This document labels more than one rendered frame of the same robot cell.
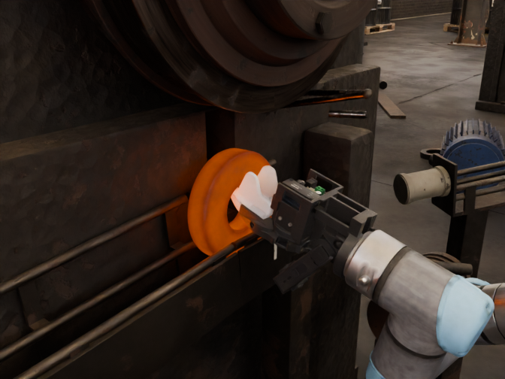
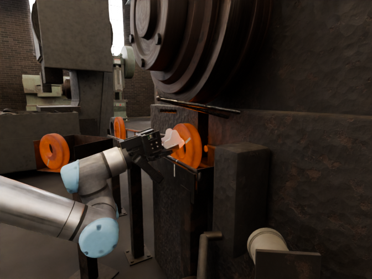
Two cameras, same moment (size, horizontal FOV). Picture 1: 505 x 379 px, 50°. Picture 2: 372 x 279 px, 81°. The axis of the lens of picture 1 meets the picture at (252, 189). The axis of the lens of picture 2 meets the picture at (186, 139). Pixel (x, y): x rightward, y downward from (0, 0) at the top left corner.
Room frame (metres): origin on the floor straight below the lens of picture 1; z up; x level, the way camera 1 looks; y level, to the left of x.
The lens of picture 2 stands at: (0.95, -0.63, 0.90)
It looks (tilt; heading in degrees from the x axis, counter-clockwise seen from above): 10 degrees down; 110
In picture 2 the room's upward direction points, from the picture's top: straight up
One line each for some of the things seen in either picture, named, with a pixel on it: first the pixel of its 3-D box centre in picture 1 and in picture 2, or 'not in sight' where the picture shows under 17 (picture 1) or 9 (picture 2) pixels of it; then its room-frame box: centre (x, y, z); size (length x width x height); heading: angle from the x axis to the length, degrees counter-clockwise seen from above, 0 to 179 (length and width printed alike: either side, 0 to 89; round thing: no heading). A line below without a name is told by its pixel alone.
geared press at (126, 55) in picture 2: not in sight; (114, 85); (-4.96, 6.99, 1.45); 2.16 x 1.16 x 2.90; 140
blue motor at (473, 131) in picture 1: (471, 155); not in sight; (2.70, -1.14, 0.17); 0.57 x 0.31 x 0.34; 160
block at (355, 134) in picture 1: (333, 192); (240, 196); (0.90, -0.15, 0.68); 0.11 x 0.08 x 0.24; 50
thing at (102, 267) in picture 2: not in sight; (81, 212); (0.14, 0.11, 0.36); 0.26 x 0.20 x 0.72; 175
